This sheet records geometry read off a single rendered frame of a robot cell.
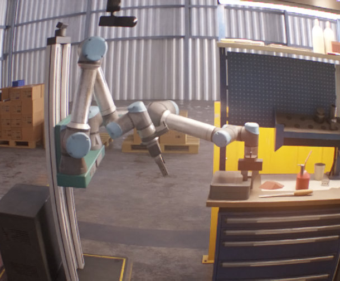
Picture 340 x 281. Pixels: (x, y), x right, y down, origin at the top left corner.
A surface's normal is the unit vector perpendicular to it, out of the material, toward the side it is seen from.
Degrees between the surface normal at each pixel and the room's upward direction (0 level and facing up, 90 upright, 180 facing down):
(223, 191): 90
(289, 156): 90
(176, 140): 90
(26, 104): 90
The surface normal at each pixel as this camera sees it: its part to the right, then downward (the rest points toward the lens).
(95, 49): 0.44, 0.06
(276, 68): -0.14, 0.21
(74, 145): 0.39, 0.32
